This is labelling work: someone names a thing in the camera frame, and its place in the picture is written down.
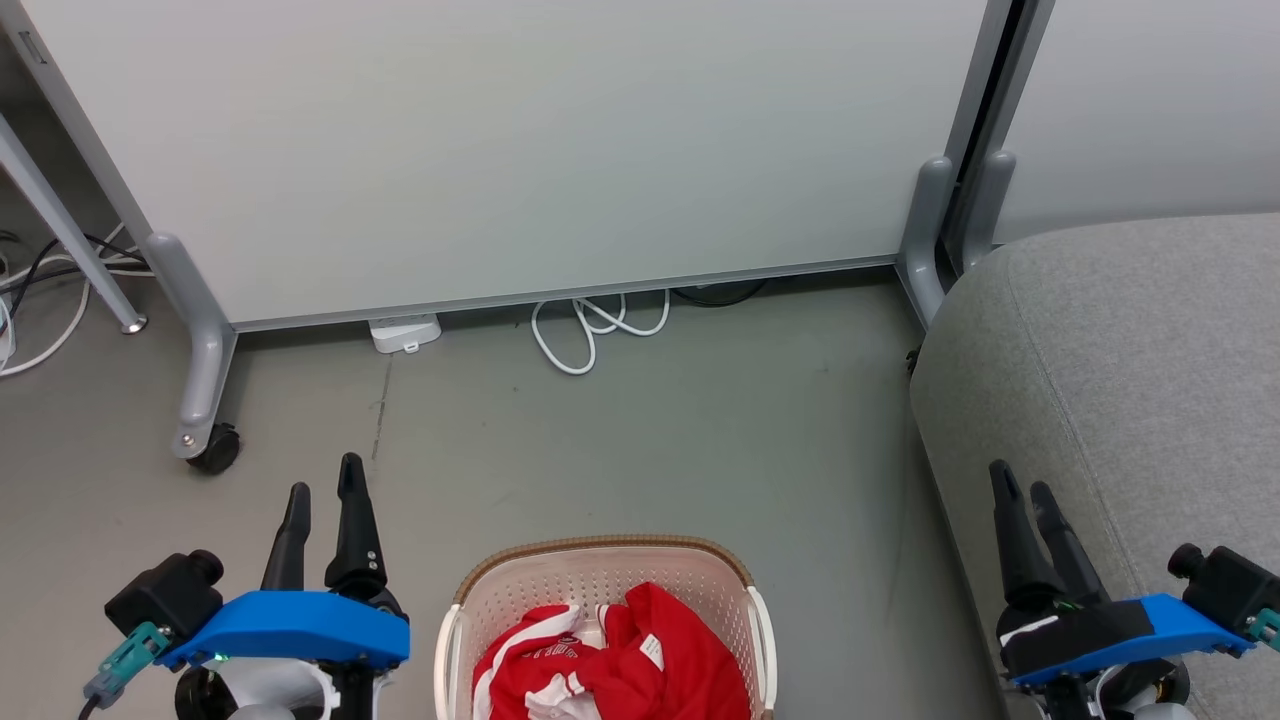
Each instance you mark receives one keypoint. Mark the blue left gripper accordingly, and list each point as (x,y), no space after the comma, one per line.
(300,625)

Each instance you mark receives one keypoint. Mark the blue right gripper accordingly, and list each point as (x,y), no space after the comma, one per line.
(1100,635)

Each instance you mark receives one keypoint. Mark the red and white garment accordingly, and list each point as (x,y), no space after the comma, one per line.
(620,665)

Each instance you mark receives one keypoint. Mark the grey fabric sofa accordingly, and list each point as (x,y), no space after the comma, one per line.
(1130,380)

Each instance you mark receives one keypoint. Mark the black caster wheel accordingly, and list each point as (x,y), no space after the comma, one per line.
(217,450)
(913,360)

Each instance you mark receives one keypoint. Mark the white power strip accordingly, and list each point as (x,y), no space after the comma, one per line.
(405,332)

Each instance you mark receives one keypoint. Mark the grey partition leg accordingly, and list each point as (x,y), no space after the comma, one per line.
(985,210)
(200,340)
(925,240)

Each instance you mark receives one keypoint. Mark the cream perforated laundry basket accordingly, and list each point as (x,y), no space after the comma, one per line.
(600,570)

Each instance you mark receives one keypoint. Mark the grey metal table leg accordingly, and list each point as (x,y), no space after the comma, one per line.
(70,235)

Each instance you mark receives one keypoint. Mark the large white partition panel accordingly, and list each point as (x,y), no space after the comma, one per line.
(500,150)

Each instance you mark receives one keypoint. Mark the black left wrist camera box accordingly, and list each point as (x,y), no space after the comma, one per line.
(165,595)

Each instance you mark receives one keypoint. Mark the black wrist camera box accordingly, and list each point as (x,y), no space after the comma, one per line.
(165,595)
(1230,590)

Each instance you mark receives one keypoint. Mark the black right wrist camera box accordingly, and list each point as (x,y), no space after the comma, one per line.
(1230,590)

